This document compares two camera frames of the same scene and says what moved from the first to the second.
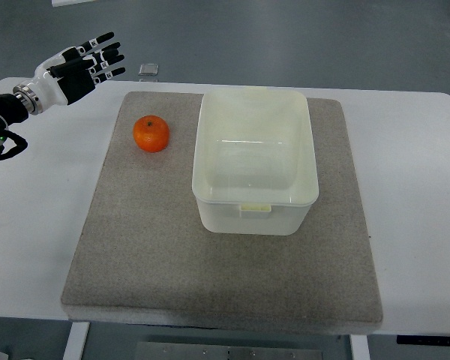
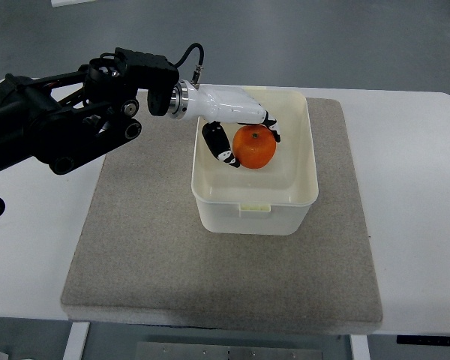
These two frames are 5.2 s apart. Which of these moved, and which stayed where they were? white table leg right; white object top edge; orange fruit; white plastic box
Moved: orange fruit
Stayed: white plastic box; white table leg right; white object top edge
